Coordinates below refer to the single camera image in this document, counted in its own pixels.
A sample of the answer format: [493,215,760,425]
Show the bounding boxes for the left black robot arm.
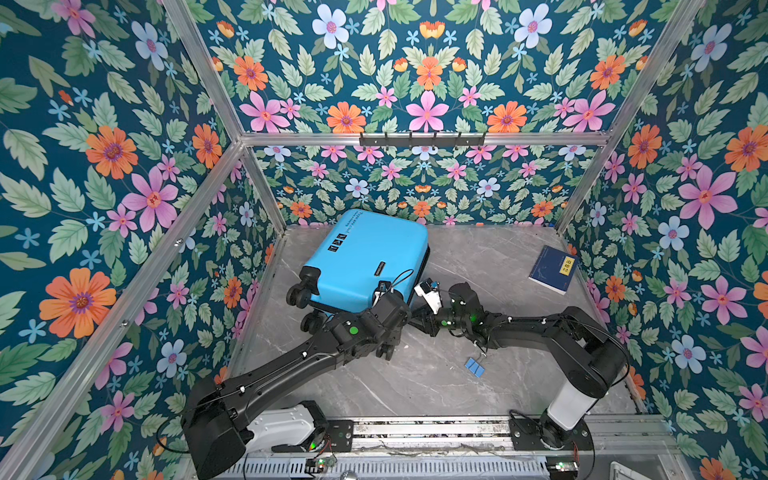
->
[181,291,411,479]

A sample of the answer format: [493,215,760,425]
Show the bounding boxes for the metal hook rail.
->
[358,132,486,149]

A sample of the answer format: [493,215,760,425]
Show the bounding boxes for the dark blue book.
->
[529,246,579,295]

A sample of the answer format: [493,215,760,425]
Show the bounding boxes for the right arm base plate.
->
[509,413,594,452]

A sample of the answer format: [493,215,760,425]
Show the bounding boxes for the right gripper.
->
[408,303,470,339]

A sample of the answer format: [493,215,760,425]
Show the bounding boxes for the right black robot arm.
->
[410,280,630,450]

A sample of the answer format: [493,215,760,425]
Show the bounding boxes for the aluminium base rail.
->
[239,415,679,463]

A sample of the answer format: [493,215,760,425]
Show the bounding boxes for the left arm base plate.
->
[310,419,355,454]

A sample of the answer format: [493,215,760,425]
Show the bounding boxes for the blue binder clip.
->
[465,355,487,378]

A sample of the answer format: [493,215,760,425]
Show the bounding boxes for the blue suitcase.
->
[286,209,430,334]

